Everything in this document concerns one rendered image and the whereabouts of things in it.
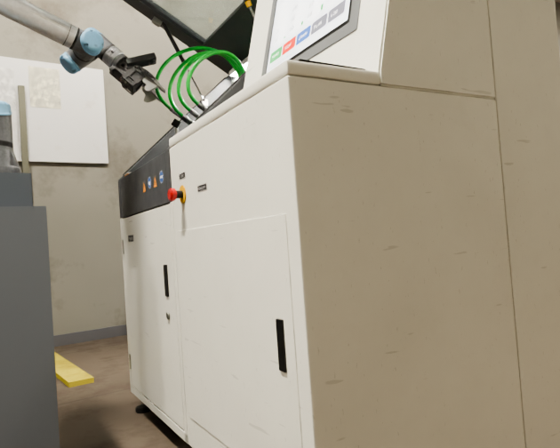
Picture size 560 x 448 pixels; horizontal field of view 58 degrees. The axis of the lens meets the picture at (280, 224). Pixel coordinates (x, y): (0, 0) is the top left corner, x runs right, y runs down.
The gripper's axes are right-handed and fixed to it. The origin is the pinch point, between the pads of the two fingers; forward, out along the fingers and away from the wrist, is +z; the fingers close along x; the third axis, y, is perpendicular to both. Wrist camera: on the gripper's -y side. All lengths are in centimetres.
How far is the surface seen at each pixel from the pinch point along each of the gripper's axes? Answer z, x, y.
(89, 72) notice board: -117, -198, -66
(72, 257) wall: -30, -226, 44
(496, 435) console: 129, 69, 42
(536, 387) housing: 133, 67, 25
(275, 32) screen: 24, 48, -17
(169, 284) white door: 49, 12, 54
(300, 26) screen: 31, 62, -13
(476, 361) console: 114, 74, 33
